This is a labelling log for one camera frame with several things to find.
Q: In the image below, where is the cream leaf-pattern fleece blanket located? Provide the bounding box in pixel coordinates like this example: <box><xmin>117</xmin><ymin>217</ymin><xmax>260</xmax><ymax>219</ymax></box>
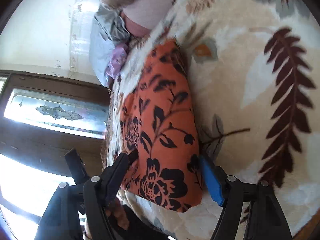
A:
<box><xmin>103</xmin><ymin>0</ymin><xmax>319</xmax><ymax>239</ymax></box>

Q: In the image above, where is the person's left hand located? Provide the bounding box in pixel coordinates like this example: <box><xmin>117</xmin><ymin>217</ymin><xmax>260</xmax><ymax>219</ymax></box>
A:
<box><xmin>83</xmin><ymin>197</ymin><xmax>131</xmax><ymax>240</ymax></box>

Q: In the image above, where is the pink bolster cushion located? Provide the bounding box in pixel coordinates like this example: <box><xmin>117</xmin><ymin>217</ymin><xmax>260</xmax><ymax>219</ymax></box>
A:
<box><xmin>121</xmin><ymin>0</ymin><xmax>172</xmax><ymax>37</ymax></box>

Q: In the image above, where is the stained glass window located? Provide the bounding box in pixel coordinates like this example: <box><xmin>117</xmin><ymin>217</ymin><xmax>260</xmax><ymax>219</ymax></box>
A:
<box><xmin>4</xmin><ymin>88</ymin><xmax>108</xmax><ymax>139</ymax></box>

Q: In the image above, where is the grey-blue pillow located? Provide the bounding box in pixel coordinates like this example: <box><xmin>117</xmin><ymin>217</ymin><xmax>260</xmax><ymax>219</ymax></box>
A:
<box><xmin>89</xmin><ymin>5</ymin><xmax>131</xmax><ymax>87</ymax></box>

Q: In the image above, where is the small purple garment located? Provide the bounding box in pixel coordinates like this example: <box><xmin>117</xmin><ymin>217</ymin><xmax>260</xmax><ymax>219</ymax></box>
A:
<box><xmin>105</xmin><ymin>43</ymin><xmax>128</xmax><ymax>79</ymax></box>

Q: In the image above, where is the orange floral blouse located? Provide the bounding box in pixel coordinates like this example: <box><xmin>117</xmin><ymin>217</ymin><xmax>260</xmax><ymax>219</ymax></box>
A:
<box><xmin>120</xmin><ymin>39</ymin><xmax>203</xmax><ymax>212</ymax></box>

